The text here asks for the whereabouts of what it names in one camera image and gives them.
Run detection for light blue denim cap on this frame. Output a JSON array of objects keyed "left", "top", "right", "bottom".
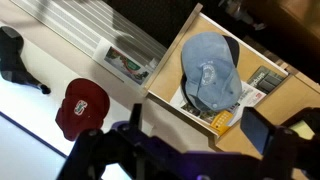
[{"left": 179, "top": 31, "right": 243, "bottom": 113}]

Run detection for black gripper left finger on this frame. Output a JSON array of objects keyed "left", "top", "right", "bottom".
[{"left": 129, "top": 103, "right": 143, "bottom": 132}]

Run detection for light wooden cabinet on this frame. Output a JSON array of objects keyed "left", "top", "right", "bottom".
[{"left": 214, "top": 71, "right": 320, "bottom": 180}]

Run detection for dark navy cap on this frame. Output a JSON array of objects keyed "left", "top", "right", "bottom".
[{"left": 0, "top": 25, "right": 52, "bottom": 95}]

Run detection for white printed paper sheets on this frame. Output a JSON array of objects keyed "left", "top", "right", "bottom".
[{"left": 169, "top": 79, "right": 268, "bottom": 129}]

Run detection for yellow sponge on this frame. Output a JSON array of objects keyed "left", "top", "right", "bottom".
[{"left": 289, "top": 119, "right": 316, "bottom": 140}]

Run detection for wooden pull-out drawer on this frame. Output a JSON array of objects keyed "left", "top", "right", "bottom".
[{"left": 143, "top": 3, "right": 291, "bottom": 138}]

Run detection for red cap with tree logo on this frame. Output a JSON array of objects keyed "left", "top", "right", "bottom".
[{"left": 54, "top": 78, "right": 111, "bottom": 142}]

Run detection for black remote calculator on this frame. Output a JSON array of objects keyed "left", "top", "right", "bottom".
[{"left": 247, "top": 65, "right": 287, "bottom": 95}]

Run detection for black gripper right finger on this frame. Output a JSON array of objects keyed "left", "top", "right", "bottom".
[{"left": 239, "top": 106, "right": 278, "bottom": 158}]

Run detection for yellow card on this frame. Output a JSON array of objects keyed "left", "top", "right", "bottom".
[{"left": 209, "top": 109, "right": 234, "bottom": 137}]

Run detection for flyer with green red print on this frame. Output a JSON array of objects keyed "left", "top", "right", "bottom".
[{"left": 92, "top": 37, "right": 155, "bottom": 88}]

